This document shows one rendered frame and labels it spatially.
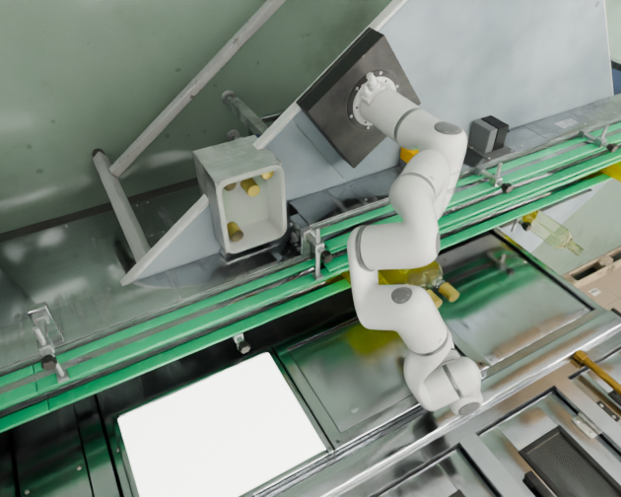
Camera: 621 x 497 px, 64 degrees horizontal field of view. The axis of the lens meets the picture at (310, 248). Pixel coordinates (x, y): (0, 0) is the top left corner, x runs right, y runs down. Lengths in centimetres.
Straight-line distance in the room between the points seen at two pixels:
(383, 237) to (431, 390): 37
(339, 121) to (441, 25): 38
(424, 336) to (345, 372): 45
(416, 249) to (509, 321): 77
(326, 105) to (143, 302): 66
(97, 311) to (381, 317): 72
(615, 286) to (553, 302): 373
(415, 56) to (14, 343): 121
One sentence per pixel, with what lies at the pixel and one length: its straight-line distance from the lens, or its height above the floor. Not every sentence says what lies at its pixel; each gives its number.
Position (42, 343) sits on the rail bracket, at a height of 96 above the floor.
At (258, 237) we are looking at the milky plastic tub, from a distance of 133.
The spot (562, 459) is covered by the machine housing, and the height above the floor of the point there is 157.
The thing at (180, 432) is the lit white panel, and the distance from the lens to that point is 129.
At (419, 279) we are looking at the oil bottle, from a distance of 137.
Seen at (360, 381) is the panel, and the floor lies 119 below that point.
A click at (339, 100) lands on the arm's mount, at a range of 126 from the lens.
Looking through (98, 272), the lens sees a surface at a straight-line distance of 176.
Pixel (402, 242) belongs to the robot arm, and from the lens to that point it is 87.
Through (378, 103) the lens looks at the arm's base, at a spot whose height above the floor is 88.
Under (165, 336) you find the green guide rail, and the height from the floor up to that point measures 95.
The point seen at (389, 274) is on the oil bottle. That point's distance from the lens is 137.
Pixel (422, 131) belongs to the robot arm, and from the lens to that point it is 112.
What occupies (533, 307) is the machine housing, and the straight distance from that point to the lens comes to 167.
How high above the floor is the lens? 178
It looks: 41 degrees down
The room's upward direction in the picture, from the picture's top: 140 degrees clockwise
